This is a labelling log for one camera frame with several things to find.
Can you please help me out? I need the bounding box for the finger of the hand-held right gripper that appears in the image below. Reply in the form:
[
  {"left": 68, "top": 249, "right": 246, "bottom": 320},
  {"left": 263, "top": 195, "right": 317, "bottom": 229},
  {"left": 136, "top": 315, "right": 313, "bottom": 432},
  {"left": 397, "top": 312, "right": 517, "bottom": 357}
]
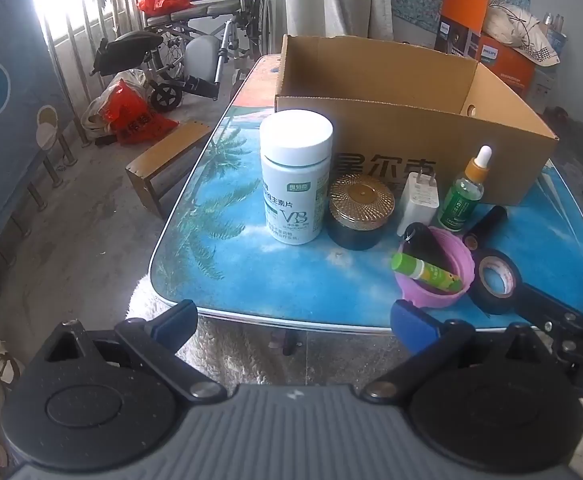
[{"left": 514, "top": 282, "right": 583, "bottom": 333}]

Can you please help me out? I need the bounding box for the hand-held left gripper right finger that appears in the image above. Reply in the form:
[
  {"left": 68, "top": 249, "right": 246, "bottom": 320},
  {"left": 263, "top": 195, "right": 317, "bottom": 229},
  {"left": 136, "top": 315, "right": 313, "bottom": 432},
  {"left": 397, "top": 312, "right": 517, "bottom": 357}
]
[{"left": 390, "top": 299, "right": 563, "bottom": 403}]

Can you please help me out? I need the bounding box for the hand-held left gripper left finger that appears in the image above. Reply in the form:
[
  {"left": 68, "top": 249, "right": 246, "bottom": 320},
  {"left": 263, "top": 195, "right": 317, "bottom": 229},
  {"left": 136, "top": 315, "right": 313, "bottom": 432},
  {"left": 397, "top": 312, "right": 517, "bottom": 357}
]
[{"left": 36, "top": 299, "right": 228, "bottom": 403}]

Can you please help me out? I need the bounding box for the black tape roll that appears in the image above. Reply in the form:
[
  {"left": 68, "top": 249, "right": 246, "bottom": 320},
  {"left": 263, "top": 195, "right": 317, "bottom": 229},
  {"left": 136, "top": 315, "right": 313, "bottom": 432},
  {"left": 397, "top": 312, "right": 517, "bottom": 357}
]
[{"left": 470, "top": 248, "right": 527, "bottom": 316}]

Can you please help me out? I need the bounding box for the black tube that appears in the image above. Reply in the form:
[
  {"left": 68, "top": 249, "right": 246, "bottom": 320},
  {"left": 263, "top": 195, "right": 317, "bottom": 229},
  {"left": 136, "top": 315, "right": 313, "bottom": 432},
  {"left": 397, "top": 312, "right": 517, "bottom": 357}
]
[{"left": 463, "top": 205, "right": 508, "bottom": 250}]

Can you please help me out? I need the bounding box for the white charger plug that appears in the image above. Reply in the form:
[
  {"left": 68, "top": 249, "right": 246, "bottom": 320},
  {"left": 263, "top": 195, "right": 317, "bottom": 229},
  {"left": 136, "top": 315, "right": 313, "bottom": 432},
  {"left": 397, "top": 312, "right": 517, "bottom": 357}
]
[{"left": 397, "top": 169, "right": 441, "bottom": 237}]

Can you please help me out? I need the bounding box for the green dropper bottle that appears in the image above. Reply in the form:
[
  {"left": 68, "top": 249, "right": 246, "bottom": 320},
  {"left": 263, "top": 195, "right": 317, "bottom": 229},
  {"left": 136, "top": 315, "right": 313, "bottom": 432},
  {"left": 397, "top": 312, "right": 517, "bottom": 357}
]
[{"left": 438, "top": 145, "right": 493, "bottom": 232}]

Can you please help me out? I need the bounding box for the dark jar with gold lid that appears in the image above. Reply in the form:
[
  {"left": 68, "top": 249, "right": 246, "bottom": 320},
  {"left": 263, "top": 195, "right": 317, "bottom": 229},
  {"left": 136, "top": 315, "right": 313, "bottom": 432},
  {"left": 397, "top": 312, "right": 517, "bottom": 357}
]
[{"left": 326, "top": 173, "right": 396, "bottom": 251}]

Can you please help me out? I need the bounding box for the brown cardboard box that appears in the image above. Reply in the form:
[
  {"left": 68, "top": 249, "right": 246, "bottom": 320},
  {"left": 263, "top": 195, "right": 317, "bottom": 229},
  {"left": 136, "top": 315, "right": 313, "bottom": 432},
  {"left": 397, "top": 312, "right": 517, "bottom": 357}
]
[{"left": 274, "top": 34, "right": 559, "bottom": 206}]

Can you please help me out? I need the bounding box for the pink bowl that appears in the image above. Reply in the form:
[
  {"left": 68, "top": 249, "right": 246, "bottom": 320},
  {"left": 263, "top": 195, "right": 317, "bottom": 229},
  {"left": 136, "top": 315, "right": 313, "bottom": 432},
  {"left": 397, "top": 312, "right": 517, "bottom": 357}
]
[{"left": 394, "top": 226, "right": 475, "bottom": 310}]

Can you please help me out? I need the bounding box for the green glue stick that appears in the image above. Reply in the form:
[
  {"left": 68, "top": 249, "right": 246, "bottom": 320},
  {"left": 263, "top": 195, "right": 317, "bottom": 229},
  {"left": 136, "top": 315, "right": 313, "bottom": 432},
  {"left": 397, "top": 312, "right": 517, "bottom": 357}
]
[{"left": 391, "top": 252, "right": 462, "bottom": 292}]

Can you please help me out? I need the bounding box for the black key fob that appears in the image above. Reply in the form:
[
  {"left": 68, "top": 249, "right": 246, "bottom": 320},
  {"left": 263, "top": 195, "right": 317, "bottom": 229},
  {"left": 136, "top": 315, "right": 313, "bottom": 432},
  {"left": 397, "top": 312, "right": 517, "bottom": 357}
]
[{"left": 400, "top": 222, "right": 455, "bottom": 276}]

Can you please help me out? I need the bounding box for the white supplement bottle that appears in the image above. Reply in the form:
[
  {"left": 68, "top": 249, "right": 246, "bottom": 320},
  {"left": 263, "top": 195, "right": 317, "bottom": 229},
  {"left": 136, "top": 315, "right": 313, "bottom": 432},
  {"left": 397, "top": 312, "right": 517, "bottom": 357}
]
[{"left": 260, "top": 110, "right": 334, "bottom": 246}]

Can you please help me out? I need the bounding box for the wooden stool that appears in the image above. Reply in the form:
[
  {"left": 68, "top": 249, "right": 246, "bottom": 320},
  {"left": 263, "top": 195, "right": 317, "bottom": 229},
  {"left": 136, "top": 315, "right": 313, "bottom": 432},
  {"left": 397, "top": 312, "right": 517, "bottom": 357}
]
[{"left": 125, "top": 121, "right": 215, "bottom": 218}]

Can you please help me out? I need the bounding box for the white water dispenser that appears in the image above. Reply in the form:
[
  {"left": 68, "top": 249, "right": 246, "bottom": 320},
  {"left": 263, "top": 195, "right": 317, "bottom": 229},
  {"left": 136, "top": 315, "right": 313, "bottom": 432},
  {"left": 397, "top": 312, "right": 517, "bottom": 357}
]
[{"left": 525, "top": 12, "right": 568, "bottom": 111}]

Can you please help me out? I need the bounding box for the white plastic bag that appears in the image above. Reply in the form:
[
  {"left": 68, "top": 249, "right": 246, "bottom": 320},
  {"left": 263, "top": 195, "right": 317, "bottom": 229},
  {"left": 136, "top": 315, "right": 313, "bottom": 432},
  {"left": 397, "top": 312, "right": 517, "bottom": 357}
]
[{"left": 81, "top": 71, "right": 147, "bottom": 133}]

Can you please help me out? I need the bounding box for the wide orange cardboard box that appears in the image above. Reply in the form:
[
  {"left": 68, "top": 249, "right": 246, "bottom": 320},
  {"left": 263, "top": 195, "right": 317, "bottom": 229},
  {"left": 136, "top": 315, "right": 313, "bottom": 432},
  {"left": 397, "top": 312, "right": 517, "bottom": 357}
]
[{"left": 476, "top": 35, "right": 537, "bottom": 101}]

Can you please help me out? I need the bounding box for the checkered sun hat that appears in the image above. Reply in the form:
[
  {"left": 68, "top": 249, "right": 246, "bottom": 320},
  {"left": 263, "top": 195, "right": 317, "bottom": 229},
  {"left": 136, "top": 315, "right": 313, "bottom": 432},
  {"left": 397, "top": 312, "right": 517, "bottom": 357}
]
[{"left": 515, "top": 40, "right": 561, "bottom": 67}]

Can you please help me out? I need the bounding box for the grey cloth with coloured shapes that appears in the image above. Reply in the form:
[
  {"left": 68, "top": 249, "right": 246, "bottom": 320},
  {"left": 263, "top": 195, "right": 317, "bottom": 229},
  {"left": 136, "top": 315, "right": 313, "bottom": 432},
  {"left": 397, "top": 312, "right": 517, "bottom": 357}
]
[{"left": 0, "top": 0, "right": 79, "bottom": 281}]

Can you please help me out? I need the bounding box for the beige fabric bundle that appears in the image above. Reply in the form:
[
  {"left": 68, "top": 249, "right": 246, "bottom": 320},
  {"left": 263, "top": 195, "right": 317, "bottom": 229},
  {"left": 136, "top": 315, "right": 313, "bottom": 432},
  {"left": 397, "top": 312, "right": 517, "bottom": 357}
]
[{"left": 484, "top": 2, "right": 541, "bottom": 45}]

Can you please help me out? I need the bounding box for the tall orange cardboard box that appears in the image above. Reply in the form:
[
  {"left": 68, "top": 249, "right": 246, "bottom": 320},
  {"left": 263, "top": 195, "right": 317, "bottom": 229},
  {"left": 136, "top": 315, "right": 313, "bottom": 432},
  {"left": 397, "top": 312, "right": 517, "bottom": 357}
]
[{"left": 434, "top": 0, "right": 489, "bottom": 58}]

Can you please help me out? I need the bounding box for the wheelchair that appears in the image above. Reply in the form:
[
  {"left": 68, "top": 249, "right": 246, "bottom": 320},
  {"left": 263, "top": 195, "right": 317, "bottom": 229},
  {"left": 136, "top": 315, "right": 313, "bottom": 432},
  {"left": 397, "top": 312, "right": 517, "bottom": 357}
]
[{"left": 90, "top": 0, "right": 275, "bottom": 113}]

